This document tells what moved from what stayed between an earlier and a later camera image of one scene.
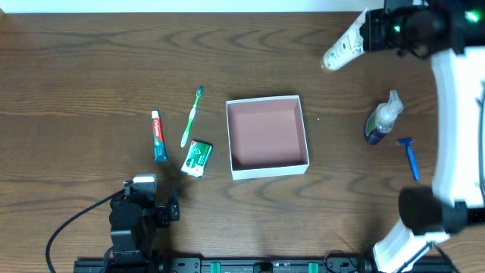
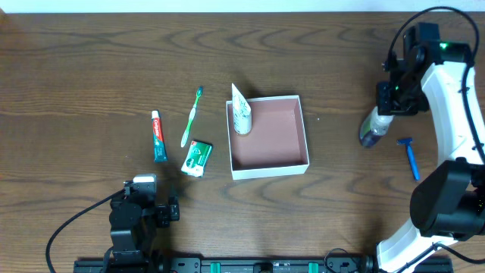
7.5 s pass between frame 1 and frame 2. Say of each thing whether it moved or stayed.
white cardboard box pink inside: stayed
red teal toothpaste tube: stayed
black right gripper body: moved
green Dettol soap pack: stayed
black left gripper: stayed
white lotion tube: moved
